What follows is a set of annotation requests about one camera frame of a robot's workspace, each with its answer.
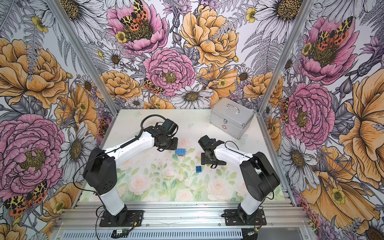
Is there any blue long lego brick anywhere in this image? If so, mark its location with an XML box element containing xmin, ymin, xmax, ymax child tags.
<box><xmin>175</xmin><ymin>149</ymin><xmax>187</xmax><ymax>156</ymax></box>

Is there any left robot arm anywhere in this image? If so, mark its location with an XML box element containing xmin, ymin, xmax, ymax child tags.
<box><xmin>83</xmin><ymin>115</ymin><xmax>179</xmax><ymax>227</ymax></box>

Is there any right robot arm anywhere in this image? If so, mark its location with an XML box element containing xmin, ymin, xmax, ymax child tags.
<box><xmin>198</xmin><ymin>135</ymin><xmax>281</xmax><ymax>228</ymax></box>

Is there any silver first aid case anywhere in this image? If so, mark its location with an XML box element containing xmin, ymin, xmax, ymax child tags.
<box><xmin>210</xmin><ymin>98</ymin><xmax>254</xmax><ymax>140</ymax></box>

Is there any small green circuit board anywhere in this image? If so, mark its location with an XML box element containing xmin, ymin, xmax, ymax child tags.
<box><xmin>111</xmin><ymin>229</ymin><xmax>130</xmax><ymax>239</ymax></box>

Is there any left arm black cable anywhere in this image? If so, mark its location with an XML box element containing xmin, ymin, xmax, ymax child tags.
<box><xmin>71</xmin><ymin>114</ymin><xmax>167</xmax><ymax>193</ymax></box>

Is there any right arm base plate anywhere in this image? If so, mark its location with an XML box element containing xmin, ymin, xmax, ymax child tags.
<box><xmin>221</xmin><ymin>209</ymin><xmax>267</xmax><ymax>227</ymax></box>

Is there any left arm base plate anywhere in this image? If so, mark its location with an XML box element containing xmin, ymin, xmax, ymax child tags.
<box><xmin>99</xmin><ymin>209</ymin><xmax>144</xmax><ymax>228</ymax></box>

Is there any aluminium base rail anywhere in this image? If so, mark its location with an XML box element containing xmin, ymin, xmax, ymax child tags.
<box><xmin>55</xmin><ymin>201</ymin><xmax>310</xmax><ymax>230</ymax></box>

